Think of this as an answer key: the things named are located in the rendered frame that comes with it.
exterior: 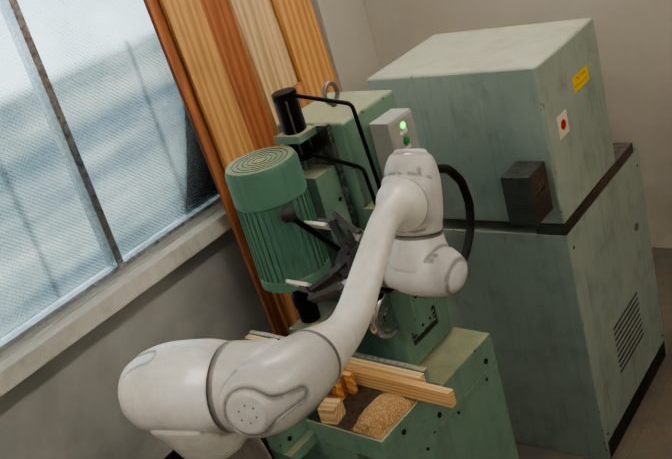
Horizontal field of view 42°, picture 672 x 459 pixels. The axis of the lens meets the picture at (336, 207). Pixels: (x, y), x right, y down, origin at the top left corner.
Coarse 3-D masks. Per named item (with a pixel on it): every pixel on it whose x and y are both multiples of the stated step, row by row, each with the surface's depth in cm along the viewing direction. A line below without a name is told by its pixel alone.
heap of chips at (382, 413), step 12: (384, 396) 203; (396, 396) 203; (372, 408) 199; (384, 408) 199; (396, 408) 199; (408, 408) 202; (360, 420) 199; (372, 420) 197; (384, 420) 197; (396, 420) 198; (360, 432) 198; (372, 432) 196; (384, 432) 196
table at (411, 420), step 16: (352, 400) 210; (368, 400) 209; (416, 400) 204; (352, 416) 205; (416, 416) 203; (320, 432) 207; (336, 432) 203; (352, 432) 199; (400, 432) 198; (304, 448) 206; (352, 448) 202; (368, 448) 198; (384, 448) 194
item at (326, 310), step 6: (324, 300) 224; (318, 306) 222; (324, 306) 221; (330, 306) 220; (324, 312) 218; (330, 312) 217; (324, 318) 215; (294, 324) 217; (300, 324) 216; (306, 324) 215; (312, 324) 214; (294, 330) 215
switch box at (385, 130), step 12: (408, 108) 214; (384, 120) 210; (396, 120) 210; (408, 120) 214; (372, 132) 212; (384, 132) 210; (396, 132) 210; (408, 132) 214; (384, 144) 211; (396, 144) 211; (408, 144) 214; (384, 156) 213; (384, 168) 215
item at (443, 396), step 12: (360, 372) 213; (372, 372) 212; (360, 384) 215; (372, 384) 212; (384, 384) 209; (396, 384) 206; (408, 384) 203; (420, 384) 202; (432, 384) 201; (408, 396) 205; (420, 396) 202; (432, 396) 200; (444, 396) 197
